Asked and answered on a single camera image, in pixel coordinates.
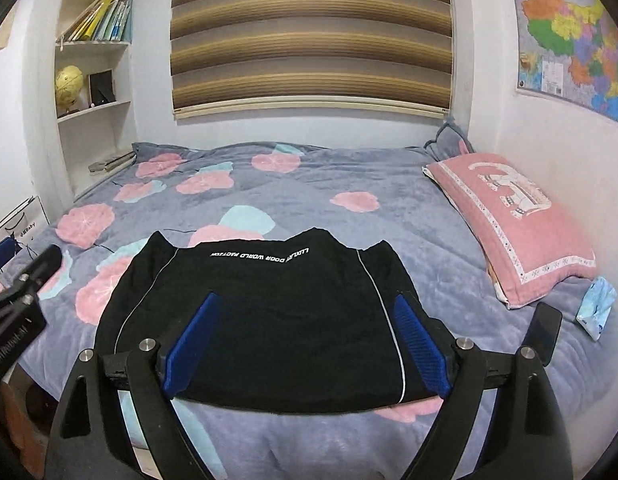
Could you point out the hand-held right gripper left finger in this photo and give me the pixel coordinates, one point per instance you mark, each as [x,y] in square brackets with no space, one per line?
[191,345]

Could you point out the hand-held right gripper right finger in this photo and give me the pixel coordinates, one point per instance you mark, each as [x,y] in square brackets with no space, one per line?
[421,345]

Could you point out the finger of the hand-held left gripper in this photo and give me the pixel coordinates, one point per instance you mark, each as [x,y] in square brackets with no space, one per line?
[36,270]
[1,255]

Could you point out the black hoodie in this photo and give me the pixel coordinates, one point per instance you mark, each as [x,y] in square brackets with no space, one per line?
[279,320]

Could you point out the white paper bag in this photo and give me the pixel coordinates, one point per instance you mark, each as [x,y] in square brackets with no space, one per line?
[19,220]

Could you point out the grey floral blanket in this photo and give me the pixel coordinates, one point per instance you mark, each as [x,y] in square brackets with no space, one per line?
[379,230]

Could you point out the black smartphone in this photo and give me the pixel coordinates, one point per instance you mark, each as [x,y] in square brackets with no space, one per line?
[545,332]

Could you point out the pink pillow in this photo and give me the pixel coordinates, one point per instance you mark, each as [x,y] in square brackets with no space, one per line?
[519,230]

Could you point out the white bookshelf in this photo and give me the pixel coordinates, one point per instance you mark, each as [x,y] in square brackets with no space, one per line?
[121,125]

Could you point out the blue white tissue pack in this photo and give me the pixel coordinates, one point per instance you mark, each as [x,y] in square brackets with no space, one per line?
[596,307]

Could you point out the yellow globe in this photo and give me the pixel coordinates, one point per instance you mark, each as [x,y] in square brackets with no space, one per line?
[69,85]

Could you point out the grey pillow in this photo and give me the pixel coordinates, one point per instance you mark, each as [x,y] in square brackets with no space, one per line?
[451,140]

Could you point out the row of leaning books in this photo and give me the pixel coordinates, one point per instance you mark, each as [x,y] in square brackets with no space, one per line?
[101,20]

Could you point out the brown striped window blind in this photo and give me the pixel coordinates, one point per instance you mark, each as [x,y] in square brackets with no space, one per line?
[309,35]

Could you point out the black picture frame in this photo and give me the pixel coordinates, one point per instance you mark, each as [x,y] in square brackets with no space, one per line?
[100,87]

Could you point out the colourful wall map poster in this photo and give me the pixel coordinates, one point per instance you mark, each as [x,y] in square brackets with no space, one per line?
[574,30]

